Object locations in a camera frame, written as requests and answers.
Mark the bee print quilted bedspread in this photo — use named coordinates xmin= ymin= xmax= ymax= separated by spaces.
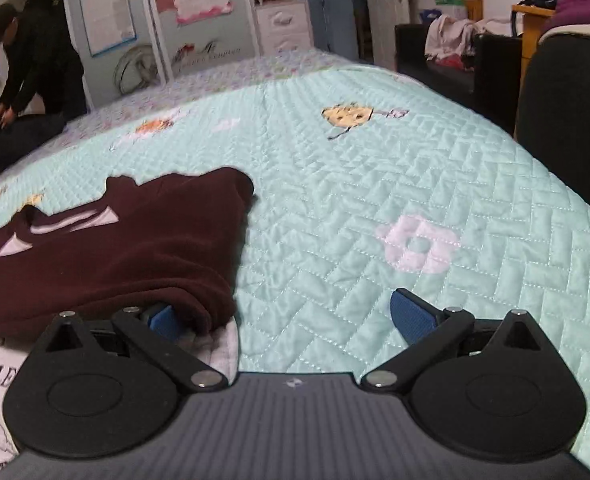
xmin=0 ymin=67 xmax=590 ymax=480

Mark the yellow wooden desk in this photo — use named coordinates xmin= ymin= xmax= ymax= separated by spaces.
xmin=512 ymin=4 xmax=558 ymax=93

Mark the white drawer cabinet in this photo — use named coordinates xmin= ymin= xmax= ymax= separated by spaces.
xmin=252 ymin=0 xmax=313 ymax=56

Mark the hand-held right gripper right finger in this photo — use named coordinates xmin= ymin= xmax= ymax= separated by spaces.
xmin=361 ymin=287 xmax=558 ymax=394

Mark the grey and maroon sweatshirt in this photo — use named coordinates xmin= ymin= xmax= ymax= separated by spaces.
xmin=0 ymin=172 xmax=256 ymax=471

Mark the white door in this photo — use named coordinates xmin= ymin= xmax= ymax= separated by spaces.
xmin=362 ymin=0 xmax=410 ymax=66

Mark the blue framed poster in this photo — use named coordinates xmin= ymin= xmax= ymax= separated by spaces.
xmin=79 ymin=0 xmax=138 ymax=58

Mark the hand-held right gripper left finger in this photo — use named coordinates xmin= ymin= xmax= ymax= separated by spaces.
xmin=27 ymin=304 xmax=228 ymax=393

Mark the pale blue wardrobe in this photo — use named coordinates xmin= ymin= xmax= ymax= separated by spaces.
xmin=57 ymin=0 xmax=326 ymax=111

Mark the pile of clothes on furniture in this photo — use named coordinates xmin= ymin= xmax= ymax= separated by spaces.
xmin=395 ymin=22 xmax=523 ymax=133

